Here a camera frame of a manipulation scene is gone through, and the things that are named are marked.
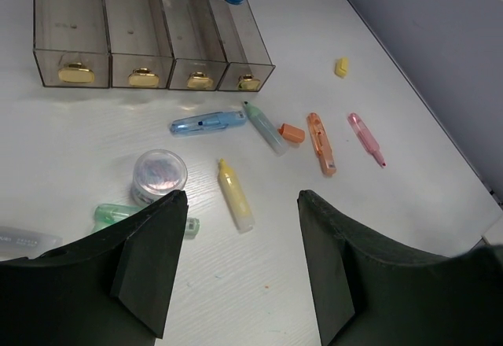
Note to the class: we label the green highlighter marker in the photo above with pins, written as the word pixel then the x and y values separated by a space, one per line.
pixel 266 129

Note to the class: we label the yellow highlighter marker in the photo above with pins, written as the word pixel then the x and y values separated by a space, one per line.
pixel 235 198

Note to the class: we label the yellow marker cap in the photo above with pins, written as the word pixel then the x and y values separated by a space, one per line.
pixel 341 67

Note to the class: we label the green correction tape pen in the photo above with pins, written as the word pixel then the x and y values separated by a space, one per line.
pixel 108 214

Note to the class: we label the blue correction tape pen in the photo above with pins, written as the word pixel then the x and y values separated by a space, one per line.
pixel 207 123

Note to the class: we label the orange correction tape pen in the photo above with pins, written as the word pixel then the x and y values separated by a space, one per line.
pixel 321 144

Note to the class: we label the pink highlighter marker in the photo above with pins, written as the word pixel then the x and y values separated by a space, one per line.
pixel 366 138

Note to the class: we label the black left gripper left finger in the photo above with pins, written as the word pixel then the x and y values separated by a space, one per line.
pixel 110 288

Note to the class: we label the clear white correction tape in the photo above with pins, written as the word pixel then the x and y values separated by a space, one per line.
pixel 17 243

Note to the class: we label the orange marker cap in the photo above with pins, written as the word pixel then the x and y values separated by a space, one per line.
pixel 292 134

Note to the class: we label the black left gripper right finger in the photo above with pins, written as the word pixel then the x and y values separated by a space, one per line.
pixel 371 290

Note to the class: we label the clear jar purple clips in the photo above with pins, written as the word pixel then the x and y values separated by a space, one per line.
pixel 157 173

